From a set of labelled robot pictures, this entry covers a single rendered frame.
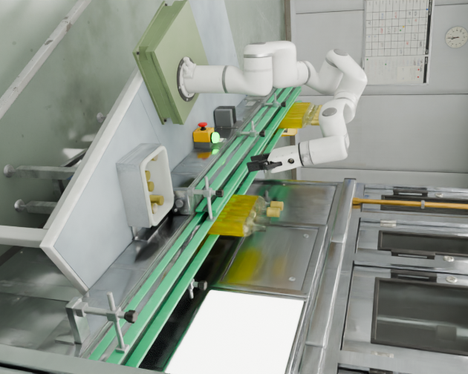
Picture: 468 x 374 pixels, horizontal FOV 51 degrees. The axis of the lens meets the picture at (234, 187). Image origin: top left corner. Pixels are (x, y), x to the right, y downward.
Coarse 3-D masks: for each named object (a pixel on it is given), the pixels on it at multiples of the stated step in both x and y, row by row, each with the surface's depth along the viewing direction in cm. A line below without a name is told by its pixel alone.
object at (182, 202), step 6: (174, 192) 171; (180, 192) 170; (186, 192) 169; (174, 198) 172; (180, 198) 171; (186, 198) 170; (174, 204) 173; (180, 204) 171; (186, 204) 171; (174, 210) 173; (180, 210) 173; (186, 210) 172; (192, 210) 174
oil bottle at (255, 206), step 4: (232, 200) 187; (236, 200) 187; (228, 204) 185; (232, 204) 184; (236, 204) 184; (240, 204) 184; (244, 204) 184; (248, 204) 183; (252, 204) 183; (256, 204) 183; (224, 208) 184; (228, 208) 184; (232, 208) 183; (236, 208) 183; (240, 208) 182; (244, 208) 182; (248, 208) 181; (252, 208) 181; (256, 208) 181; (260, 208) 182; (256, 212) 181; (260, 212) 182
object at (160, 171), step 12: (144, 168) 148; (156, 168) 164; (168, 168) 164; (144, 180) 148; (156, 180) 166; (168, 180) 165; (144, 192) 150; (156, 192) 168; (168, 192) 167; (168, 204) 168; (156, 216) 161
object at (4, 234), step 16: (80, 0) 222; (176, 0) 204; (64, 32) 209; (48, 48) 200; (32, 64) 193; (16, 80) 187; (128, 80) 172; (16, 96) 184; (0, 112) 177; (112, 112) 162; (96, 144) 152; (64, 192) 141; (48, 224) 134; (0, 240) 135; (16, 240) 133; (32, 240) 131
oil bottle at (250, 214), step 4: (224, 212) 180; (228, 212) 180; (232, 212) 179; (236, 212) 179; (240, 212) 179; (244, 212) 178; (248, 212) 178; (252, 212) 178; (240, 216) 177; (244, 216) 176; (248, 216) 176; (252, 216) 176; (256, 216) 178
